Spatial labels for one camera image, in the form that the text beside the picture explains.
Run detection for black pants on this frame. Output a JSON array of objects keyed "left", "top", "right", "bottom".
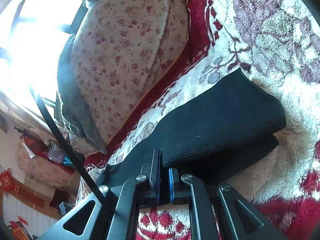
[{"left": 97, "top": 69, "right": 286, "bottom": 187}]

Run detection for grey knit sweater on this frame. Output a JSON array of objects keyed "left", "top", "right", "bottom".
[{"left": 57, "top": 34, "right": 107, "bottom": 155}]

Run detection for floral beige quilt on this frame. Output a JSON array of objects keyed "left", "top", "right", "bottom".
[{"left": 71, "top": 0, "right": 188, "bottom": 144}]

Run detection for red white floral blanket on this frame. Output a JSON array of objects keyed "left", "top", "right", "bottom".
[{"left": 85, "top": 0, "right": 319, "bottom": 239}]

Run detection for black camera cable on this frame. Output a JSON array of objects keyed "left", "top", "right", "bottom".
[{"left": 29, "top": 87, "right": 108, "bottom": 205}]

